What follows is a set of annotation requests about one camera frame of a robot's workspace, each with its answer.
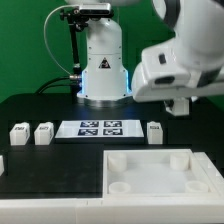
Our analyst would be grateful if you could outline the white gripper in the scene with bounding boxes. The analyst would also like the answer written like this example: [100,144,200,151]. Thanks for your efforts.
[131,39,224,116]

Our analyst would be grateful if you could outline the white square tabletop part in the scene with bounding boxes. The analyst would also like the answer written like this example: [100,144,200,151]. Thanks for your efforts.
[103,149,224,198]

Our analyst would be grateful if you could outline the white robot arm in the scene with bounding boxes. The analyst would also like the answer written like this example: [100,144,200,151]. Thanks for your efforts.
[65,0,224,106]

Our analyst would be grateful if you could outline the white obstacle fence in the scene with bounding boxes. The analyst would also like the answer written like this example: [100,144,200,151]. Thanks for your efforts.
[0,152,224,224]

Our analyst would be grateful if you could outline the white block left edge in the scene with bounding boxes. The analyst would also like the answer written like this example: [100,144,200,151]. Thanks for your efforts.
[0,155,4,176]

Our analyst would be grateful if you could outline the black base cables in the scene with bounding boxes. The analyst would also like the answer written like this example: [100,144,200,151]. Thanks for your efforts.
[35,75,83,95]

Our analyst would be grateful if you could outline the grey camera cable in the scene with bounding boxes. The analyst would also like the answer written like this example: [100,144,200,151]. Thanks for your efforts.
[43,4,80,77]

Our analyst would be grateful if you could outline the black camera on stand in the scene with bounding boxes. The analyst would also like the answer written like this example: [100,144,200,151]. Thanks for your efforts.
[79,3,111,17]

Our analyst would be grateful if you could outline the black camera stand pole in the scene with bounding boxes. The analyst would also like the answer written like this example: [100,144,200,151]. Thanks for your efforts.
[60,9,87,97]

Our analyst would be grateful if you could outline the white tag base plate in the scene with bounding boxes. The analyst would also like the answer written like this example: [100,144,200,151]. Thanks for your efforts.
[55,120,144,139]

